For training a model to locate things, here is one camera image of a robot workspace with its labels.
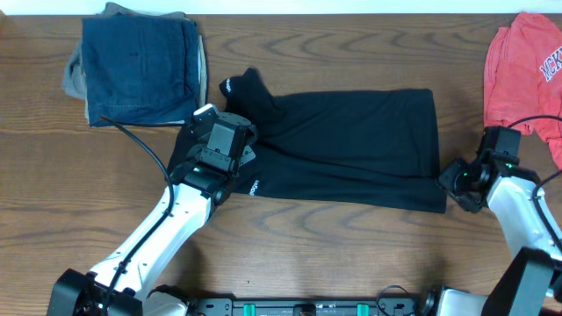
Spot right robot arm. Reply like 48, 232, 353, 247
420, 126, 561, 315

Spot folded khaki beige trousers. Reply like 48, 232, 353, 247
61, 2, 208, 129

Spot black t-shirt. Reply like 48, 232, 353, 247
220, 68, 446, 213

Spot red printed t-shirt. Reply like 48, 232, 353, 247
483, 12, 561, 167

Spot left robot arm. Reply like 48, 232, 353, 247
47, 107, 257, 315

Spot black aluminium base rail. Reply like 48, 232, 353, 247
187, 295, 436, 316

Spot folded navy blue trousers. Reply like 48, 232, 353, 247
81, 15, 200, 128

